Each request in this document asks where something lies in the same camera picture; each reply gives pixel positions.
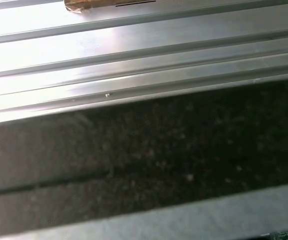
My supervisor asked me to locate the black open PC case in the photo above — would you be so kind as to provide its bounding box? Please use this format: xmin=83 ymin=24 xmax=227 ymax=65
xmin=0 ymin=76 xmax=288 ymax=240

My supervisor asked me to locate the square brown base plate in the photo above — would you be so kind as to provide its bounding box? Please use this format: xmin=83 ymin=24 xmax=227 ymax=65
xmin=63 ymin=0 xmax=157 ymax=13

